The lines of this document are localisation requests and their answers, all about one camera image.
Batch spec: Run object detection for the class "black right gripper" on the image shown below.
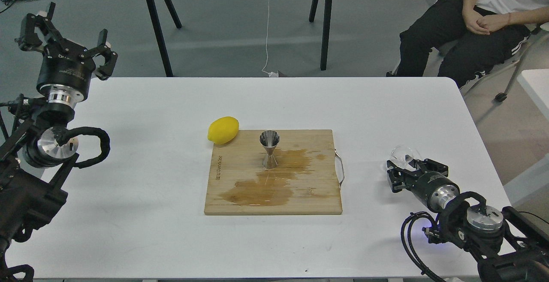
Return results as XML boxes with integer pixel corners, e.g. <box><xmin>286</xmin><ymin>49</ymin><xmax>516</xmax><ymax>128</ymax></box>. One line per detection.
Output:
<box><xmin>386</xmin><ymin>159</ymin><xmax>460</xmax><ymax>213</ymax></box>

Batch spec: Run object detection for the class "steel double jigger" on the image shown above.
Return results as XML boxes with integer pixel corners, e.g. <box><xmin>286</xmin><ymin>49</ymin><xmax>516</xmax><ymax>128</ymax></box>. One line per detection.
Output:
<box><xmin>259</xmin><ymin>130</ymin><xmax>280</xmax><ymax>169</ymax></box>

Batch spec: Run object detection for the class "yellow lemon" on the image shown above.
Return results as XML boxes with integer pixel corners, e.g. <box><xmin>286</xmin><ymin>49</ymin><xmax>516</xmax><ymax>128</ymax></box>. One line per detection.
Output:
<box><xmin>207</xmin><ymin>116</ymin><xmax>239</xmax><ymax>145</ymax></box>

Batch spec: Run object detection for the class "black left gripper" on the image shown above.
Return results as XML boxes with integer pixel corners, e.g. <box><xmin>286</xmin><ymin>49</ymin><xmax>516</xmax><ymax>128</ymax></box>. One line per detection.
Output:
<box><xmin>14</xmin><ymin>2</ymin><xmax>118</xmax><ymax>104</ymax></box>

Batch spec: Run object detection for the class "wooden cutting board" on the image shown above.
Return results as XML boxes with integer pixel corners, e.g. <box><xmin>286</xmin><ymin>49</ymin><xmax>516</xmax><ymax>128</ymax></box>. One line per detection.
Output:
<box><xmin>204</xmin><ymin>129</ymin><xmax>342</xmax><ymax>216</ymax></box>

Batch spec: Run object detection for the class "white hanging cable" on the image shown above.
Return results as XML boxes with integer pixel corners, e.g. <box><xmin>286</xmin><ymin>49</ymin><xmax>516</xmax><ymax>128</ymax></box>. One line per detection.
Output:
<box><xmin>262</xmin><ymin>0</ymin><xmax>280</xmax><ymax>78</ymax></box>

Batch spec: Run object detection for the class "seated person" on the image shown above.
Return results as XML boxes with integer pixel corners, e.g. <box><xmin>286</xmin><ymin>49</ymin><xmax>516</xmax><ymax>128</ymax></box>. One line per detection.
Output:
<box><xmin>392</xmin><ymin>0</ymin><xmax>549</xmax><ymax>88</ymax></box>

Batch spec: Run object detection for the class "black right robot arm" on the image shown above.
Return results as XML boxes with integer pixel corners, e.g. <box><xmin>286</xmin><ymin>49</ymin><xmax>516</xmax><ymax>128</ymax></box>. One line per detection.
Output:
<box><xmin>386</xmin><ymin>159</ymin><xmax>549</xmax><ymax>282</ymax></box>

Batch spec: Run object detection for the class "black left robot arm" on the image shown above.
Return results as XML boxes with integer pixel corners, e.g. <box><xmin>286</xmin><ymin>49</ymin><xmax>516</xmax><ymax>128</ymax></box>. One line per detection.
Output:
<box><xmin>0</xmin><ymin>2</ymin><xmax>118</xmax><ymax>282</ymax></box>

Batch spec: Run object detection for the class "clear glass cup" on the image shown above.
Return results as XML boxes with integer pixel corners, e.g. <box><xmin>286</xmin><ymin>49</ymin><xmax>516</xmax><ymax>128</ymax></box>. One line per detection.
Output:
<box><xmin>389</xmin><ymin>145</ymin><xmax>416</xmax><ymax>168</ymax></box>

